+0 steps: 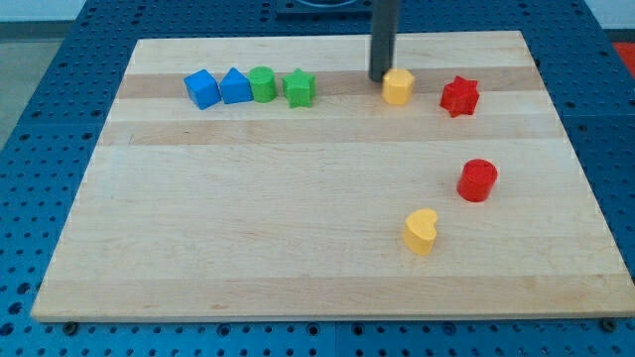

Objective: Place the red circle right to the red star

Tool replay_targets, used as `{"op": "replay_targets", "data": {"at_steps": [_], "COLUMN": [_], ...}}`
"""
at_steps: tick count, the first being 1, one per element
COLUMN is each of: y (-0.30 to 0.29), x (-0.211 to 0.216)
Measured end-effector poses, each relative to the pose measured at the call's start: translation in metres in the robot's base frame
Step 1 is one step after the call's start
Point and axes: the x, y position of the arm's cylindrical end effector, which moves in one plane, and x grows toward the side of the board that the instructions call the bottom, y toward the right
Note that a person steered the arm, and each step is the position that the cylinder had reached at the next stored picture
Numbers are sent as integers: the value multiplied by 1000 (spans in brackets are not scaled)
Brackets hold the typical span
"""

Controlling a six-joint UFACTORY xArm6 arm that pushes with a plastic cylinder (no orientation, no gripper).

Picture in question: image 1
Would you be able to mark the green star block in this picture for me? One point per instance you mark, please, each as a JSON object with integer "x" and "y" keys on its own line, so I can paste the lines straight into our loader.
{"x": 299, "y": 88}

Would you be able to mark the red star block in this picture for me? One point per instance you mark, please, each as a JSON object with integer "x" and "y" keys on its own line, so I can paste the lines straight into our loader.
{"x": 460, "y": 97}

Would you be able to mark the wooden board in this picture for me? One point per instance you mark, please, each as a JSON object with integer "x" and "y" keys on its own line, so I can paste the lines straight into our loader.
{"x": 259, "y": 211}

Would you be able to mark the green cylinder block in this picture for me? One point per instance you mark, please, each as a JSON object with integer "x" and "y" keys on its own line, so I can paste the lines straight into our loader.
{"x": 263, "y": 84}

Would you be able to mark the yellow heart block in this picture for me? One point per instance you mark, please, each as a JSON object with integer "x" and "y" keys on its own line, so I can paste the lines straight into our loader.
{"x": 420, "y": 232}

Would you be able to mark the blue triangle block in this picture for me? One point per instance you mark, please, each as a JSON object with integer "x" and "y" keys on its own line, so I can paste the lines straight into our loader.
{"x": 235, "y": 87}

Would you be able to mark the yellow hexagon block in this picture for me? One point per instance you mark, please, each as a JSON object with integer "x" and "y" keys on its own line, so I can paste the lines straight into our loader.
{"x": 397, "y": 86}

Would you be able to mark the blue cube block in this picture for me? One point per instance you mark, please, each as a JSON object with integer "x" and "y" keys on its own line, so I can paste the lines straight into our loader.
{"x": 202, "y": 89}

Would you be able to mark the red cylinder block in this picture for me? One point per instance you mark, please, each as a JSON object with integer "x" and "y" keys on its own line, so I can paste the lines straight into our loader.
{"x": 477, "y": 179}

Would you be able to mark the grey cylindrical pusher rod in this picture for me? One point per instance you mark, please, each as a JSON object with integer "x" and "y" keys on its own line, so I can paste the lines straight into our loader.
{"x": 384, "y": 25}

